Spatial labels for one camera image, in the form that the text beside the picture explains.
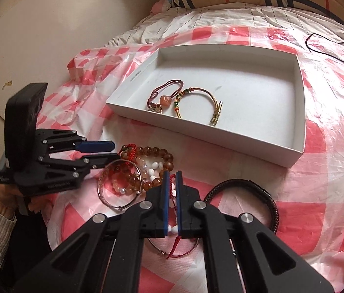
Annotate amber bead bracelet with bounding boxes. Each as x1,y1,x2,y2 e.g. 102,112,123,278
120,145,175,194

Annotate pink cloth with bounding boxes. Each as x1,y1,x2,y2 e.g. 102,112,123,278
150,0,173,15

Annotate red checkered plastic sheet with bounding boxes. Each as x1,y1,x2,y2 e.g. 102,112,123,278
46,26,344,293

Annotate white striped bed sheet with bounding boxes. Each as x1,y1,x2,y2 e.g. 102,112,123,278
103,4,344,56

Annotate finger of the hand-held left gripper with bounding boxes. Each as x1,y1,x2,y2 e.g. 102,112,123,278
36,130,115,157
16,153,121,196

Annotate white rounded board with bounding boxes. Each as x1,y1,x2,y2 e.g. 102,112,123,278
0,0,173,123

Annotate black cable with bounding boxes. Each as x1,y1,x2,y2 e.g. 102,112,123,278
305,32,344,84

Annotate black braided leather bracelet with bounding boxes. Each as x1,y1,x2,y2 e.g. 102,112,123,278
204,178,279,236

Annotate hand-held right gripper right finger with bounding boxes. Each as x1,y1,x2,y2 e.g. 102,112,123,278
176,171,335,293

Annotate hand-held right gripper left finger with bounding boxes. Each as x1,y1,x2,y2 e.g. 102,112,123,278
11,170,171,293

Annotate pale orange bead bracelet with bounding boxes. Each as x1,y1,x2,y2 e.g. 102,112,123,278
104,162,142,195

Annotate white bead bracelet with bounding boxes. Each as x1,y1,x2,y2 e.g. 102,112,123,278
140,158,201,261

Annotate gold braided cord bracelet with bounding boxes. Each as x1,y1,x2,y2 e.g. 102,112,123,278
173,88,224,127

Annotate thin silver bangle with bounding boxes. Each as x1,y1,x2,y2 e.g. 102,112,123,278
145,235,200,257

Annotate person's left hand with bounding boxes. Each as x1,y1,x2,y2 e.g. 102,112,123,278
0,186,20,212

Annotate white cardboard box tray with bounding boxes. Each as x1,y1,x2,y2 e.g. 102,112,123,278
105,44,307,168

